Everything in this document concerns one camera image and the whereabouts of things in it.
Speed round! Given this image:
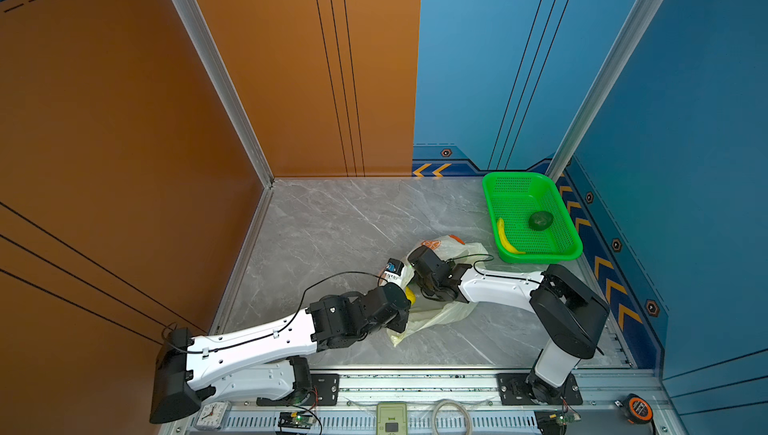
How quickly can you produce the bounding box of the aluminium front rail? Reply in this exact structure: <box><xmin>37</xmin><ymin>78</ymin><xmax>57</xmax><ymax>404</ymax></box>
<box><xmin>163</xmin><ymin>366</ymin><xmax>687</xmax><ymax>434</ymax></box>

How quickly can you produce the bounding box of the translucent yellowish plastic bag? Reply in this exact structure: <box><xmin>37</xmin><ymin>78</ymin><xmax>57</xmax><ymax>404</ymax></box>
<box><xmin>387</xmin><ymin>235</ymin><xmax>489</xmax><ymax>347</ymax></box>

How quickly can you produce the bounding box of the orange black tape measure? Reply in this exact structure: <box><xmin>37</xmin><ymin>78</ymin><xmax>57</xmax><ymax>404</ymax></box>
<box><xmin>615</xmin><ymin>393</ymin><xmax>654</xmax><ymax>425</ymax></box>

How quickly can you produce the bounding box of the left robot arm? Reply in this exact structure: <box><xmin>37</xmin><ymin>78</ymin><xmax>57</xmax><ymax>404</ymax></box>
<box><xmin>149</xmin><ymin>283</ymin><xmax>411</xmax><ymax>425</ymax></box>

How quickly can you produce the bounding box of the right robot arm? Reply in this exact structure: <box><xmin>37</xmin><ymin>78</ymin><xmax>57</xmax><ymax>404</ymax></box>
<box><xmin>407</xmin><ymin>246</ymin><xmax>610</xmax><ymax>405</ymax></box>

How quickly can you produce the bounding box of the green circuit board left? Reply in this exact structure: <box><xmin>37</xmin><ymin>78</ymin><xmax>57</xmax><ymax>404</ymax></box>
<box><xmin>275</xmin><ymin>411</ymin><xmax>319</xmax><ymax>435</ymax></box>

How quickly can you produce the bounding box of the dark green avocado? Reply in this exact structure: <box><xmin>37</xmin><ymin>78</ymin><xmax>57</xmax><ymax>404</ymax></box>
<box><xmin>528</xmin><ymin>210</ymin><xmax>554</xmax><ymax>232</ymax></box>

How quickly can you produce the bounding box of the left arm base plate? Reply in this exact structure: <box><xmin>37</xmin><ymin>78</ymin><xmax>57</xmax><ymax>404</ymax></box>
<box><xmin>257</xmin><ymin>373</ymin><xmax>340</xmax><ymax>407</ymax></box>

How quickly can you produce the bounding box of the green plastic basket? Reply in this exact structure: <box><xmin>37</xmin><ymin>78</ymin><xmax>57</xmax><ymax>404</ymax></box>
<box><xmin>482</xmin><ymin>172</ymin><xmax>583</xmax><ymax>264</ymax></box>

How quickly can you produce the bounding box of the right aluminium corner post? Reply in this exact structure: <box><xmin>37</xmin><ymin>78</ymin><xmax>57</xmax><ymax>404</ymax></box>
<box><xmin>546</xmin><ymin>0</ymin><xmax>664</xmax><ymax>182</ymax></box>

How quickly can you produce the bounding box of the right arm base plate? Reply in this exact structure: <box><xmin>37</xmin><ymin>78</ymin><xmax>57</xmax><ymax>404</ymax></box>
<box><xmin>496</xmin><ymin>373</ymin><xmax>583</xmax><ymax>406</ymax></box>

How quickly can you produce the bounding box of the small analog clock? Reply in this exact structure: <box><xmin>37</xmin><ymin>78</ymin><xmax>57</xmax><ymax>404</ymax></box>
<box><xmin>194</xmin><ymin>401</ymin><xmax>232</xmax><ymax>431</ymax></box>

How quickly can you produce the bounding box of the left aluminium corner post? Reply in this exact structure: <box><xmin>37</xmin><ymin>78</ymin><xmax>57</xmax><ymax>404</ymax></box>
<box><xmin>171</xmin><ymin>0</ymin><xmax>274</xmax><ymax>189</ymax></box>

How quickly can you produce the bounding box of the aluminium corner post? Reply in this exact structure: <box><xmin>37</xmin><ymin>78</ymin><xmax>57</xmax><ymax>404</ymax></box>
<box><xmin>171</xmin><ymin>0</ymin><xmax>274</xmax><ymax>189</ymax></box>
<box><xmin>546</xmin><ymin>0</ymin><xmax>664</xmax><ymax>182</ymax></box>

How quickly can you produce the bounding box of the pale green handheld device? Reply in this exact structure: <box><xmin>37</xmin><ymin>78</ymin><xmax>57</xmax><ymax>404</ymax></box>
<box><xmin>375</xmin><ymin>402</ymin><xmax>408</xmax><ymax>435</ymax></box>

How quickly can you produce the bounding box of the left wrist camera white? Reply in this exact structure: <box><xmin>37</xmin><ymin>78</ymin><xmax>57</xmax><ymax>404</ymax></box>
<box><xmin>378</xmin><ymin>258</ymin><xmax>406</xmax><ymax>288</ymax></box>

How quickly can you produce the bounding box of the small circuit board right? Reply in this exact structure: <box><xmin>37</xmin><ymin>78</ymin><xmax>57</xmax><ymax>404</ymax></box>
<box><xmin>535</xmin><ymin>411</ymin><xmax>582</xmax><ymax>435</ymax></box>

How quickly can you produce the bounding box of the yellow banana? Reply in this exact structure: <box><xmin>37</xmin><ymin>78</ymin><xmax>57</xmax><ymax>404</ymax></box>
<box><xmin>496</xmin><ymin>218</ymin><xmax>525</xmax><ymax>255</ymax></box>

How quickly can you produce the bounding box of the white coiled cable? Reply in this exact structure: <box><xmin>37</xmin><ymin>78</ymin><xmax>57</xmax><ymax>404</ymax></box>
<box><xmin>431</xmin><ymin>398</ymin><xmax>474</xmax><ymax>435</ymax></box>

